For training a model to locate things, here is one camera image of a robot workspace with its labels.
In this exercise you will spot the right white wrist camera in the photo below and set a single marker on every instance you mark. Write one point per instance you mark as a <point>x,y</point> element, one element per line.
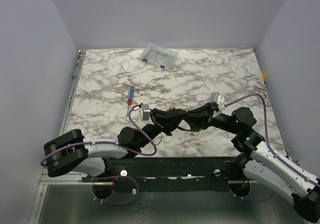
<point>217,101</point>

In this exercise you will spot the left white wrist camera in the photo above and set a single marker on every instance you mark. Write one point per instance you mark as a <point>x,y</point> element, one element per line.
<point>145,112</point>

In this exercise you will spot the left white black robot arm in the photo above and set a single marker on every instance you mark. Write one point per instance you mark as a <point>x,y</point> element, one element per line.
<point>72,152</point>

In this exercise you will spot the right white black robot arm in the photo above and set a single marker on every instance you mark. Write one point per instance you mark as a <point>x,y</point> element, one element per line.
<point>260,161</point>

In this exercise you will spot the blue red screwdriver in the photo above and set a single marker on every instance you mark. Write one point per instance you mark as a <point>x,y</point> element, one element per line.
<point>130,99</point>

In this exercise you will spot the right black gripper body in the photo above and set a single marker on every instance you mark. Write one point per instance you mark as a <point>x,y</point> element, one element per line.
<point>210,111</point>

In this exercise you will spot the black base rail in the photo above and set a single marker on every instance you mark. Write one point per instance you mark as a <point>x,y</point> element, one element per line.
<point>186,174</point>

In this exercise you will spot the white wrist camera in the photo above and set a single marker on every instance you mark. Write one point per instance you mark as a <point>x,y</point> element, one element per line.
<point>217,101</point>
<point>145,112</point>

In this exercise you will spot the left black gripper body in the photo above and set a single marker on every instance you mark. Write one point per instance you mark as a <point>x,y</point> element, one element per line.
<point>155,119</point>

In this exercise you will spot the clear plastic organizer box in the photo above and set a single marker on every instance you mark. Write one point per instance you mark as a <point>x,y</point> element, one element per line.
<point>158,56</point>

